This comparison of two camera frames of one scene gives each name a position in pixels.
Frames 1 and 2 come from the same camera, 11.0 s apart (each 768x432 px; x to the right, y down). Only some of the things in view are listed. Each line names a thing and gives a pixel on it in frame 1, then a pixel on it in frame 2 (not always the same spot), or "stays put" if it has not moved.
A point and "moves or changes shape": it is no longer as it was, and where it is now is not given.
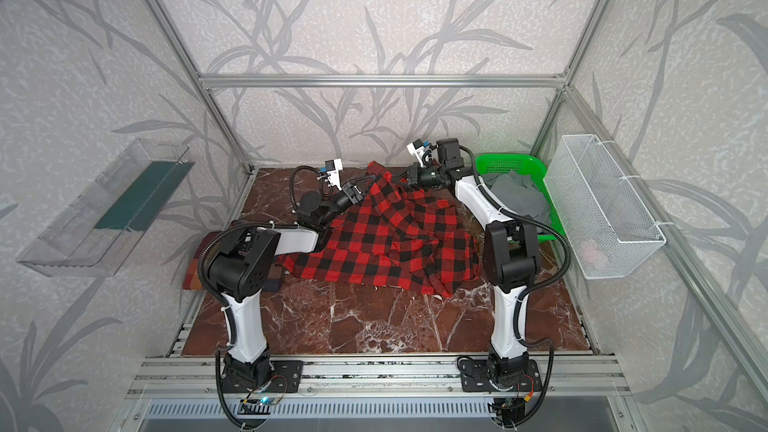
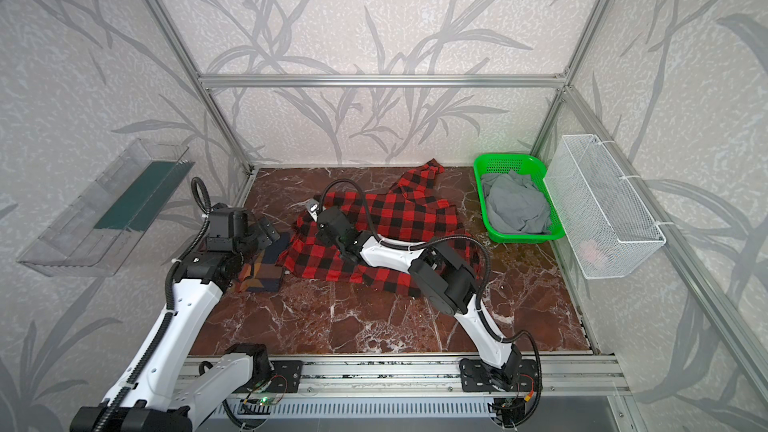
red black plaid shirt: [390, 239] moves or changes shape
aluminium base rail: [562, 378] stays put
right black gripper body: [411, 174] -> [321, 216]
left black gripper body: [354, 190] -> [260, 236]
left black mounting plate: [285, 376] stays put
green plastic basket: [507, 163] stays put
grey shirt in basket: [519, 193] stays put
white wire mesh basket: [606, 227] stays put
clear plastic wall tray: [95, 237] stays put
